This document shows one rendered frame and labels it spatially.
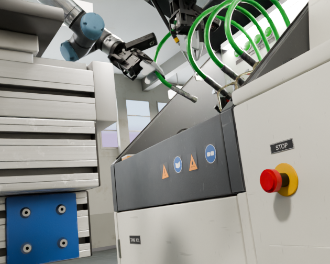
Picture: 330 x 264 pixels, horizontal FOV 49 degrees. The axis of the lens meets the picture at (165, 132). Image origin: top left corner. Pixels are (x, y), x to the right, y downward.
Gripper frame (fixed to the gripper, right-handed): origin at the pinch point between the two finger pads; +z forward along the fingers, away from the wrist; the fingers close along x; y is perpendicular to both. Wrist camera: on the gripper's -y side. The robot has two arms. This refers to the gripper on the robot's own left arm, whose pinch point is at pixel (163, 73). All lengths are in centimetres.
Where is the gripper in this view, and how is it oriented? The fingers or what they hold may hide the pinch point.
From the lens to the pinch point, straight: 123.1
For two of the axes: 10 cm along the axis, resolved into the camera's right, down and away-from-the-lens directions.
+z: 7.3, 5.6, -3.9
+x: -1.6, -4.1, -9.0
